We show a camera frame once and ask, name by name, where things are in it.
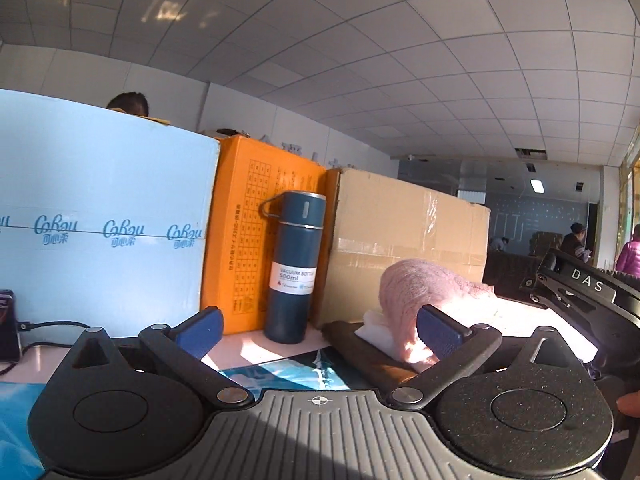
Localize dark brown folded cloth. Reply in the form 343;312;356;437
320;320;432;392

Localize dark blue vacuum bottle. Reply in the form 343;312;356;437
260;190;327;345

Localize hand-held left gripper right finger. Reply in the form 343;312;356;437
391;304;582;407

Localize orange cardboard box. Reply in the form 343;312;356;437
200;135;335;337

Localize black phone charging cable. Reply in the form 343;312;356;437
0;320;92;377

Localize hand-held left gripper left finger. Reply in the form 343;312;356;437
67;306;255;407

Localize brown cardboard box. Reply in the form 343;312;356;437
311;167;492;327

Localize white folded cloth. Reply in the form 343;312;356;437
354;309;437;374

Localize printed red blue mat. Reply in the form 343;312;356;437
0;345;353;480

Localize pink knit sweater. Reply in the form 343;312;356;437
378;258;497;367

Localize light blue box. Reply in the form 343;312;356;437
0;89;221;339

